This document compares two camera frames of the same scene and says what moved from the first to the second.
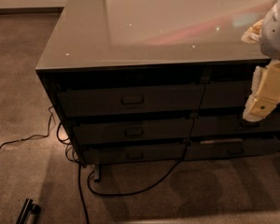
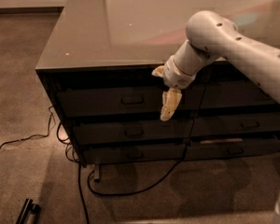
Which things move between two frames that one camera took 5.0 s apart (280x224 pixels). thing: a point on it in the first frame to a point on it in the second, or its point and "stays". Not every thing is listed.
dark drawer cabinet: [155, 73] stays
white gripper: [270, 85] to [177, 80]
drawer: [231, 126] stays
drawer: [227, 147] stays
